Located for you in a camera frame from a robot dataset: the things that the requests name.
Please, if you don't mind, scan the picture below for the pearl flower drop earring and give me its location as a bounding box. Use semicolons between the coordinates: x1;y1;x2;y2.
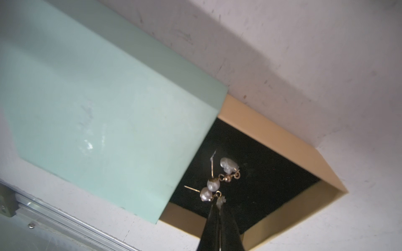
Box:
207;151;241;192

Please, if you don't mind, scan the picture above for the aluminium front rail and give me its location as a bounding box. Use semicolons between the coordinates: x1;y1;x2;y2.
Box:
1;181;136;251

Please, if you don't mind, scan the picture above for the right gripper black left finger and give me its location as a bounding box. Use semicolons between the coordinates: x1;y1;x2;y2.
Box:
197;202;220;251

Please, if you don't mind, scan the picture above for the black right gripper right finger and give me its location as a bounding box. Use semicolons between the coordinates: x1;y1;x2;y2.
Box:
220;204;245;251

